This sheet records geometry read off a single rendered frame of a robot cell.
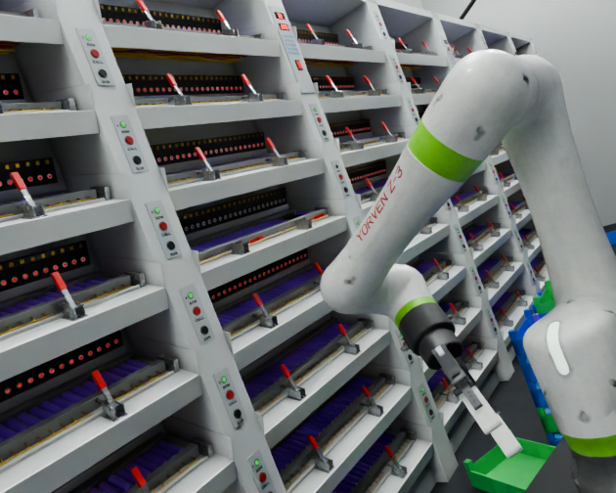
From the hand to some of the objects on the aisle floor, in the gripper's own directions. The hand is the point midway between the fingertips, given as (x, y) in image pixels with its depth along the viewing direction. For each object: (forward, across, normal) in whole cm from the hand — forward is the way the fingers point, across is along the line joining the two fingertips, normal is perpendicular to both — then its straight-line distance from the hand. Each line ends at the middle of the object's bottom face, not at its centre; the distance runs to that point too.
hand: (501, 435), depth 83 cm
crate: (-14, -79, -3) cm, 80 cm away
